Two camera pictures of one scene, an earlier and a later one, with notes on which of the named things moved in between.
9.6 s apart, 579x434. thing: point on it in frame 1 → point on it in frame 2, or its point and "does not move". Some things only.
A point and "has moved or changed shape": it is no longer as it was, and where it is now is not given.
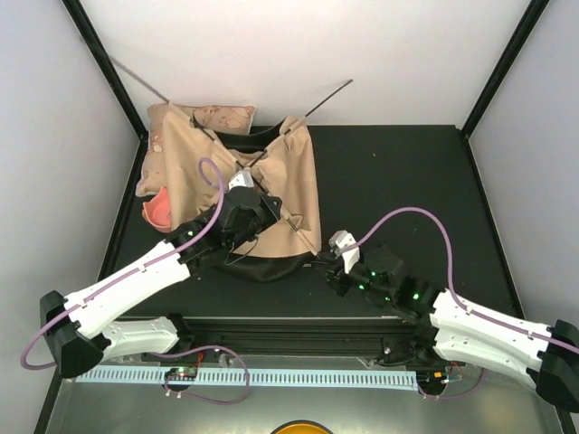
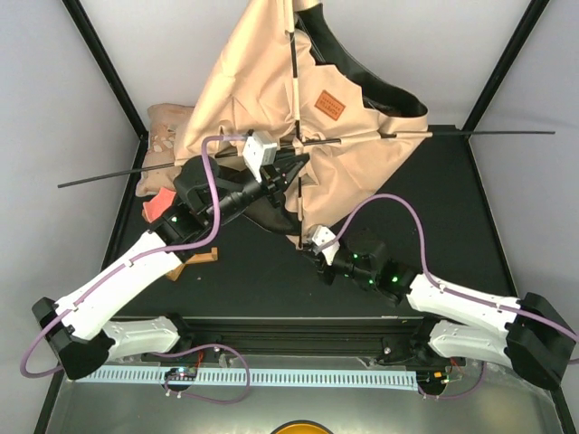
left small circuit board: (182, 373) does not move
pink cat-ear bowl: (157, 211) does not move
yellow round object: (302, 427) does not move
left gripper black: (270, 214) → (273, 174)
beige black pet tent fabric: (199, 165) has moved or changed shape
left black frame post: (91, 34) does not move
